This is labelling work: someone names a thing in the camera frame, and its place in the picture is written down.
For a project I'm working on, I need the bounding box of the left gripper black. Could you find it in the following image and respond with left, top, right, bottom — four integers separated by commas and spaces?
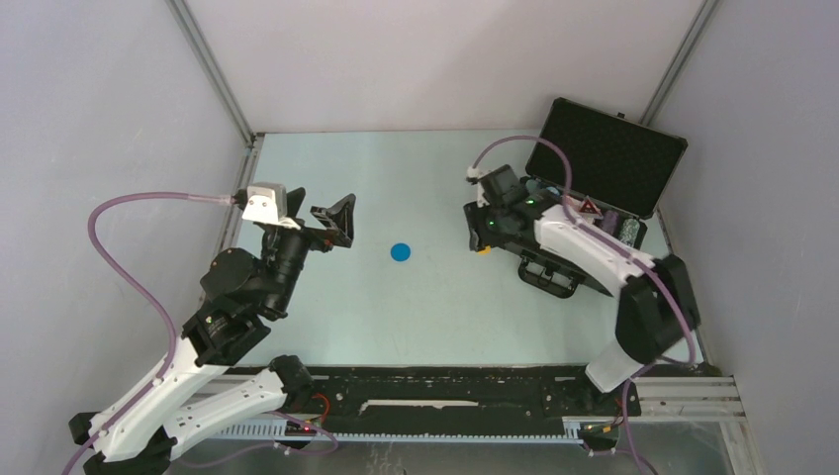
265, 187, 357, 315

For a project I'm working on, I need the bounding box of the blue round button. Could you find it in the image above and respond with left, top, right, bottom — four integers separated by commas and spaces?
390, 242, 412, 262

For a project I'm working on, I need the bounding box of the red black triangle button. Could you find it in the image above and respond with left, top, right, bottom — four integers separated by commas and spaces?
578, 197, 604, 220

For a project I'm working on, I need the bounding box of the black poker set case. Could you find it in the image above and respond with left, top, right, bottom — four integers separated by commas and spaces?
488, 97, 689, 300

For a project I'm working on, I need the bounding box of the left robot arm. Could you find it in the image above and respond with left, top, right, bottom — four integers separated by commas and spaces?
69, 182, 356, 474

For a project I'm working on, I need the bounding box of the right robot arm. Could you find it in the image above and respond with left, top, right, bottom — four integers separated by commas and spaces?
464, 165, 700, 414

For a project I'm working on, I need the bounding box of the purple orange chip stack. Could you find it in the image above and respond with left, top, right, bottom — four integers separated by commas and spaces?
599, 210, 621, 236

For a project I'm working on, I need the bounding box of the green navy chip stack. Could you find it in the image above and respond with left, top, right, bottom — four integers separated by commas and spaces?
618, 219, 641, 247

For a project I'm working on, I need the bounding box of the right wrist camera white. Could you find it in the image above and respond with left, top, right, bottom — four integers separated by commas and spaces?
466, 166, 488, 208

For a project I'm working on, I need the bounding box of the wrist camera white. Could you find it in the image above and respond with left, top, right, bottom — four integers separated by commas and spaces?
241, 182, 301, 230
466, 166, 488, 208

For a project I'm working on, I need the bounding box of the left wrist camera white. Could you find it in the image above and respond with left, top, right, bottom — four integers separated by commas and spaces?
241, 182, 301, 230

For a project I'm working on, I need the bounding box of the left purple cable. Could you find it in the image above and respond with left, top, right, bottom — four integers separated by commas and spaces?
61, 191, 245, 475

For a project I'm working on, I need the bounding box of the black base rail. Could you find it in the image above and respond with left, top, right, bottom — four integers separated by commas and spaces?
235, 364, 749, 441

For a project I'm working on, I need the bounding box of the left aluminium frame post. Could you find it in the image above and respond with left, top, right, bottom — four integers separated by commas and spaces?
165, 0, 256, 147

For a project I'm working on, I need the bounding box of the aluminium frame post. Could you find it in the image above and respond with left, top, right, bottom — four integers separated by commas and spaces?
165, 0, 256, 147
639, 0, 723, 127

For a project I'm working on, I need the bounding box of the right aluminium frame post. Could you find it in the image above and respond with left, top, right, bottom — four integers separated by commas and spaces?
639, 0, 723, 127

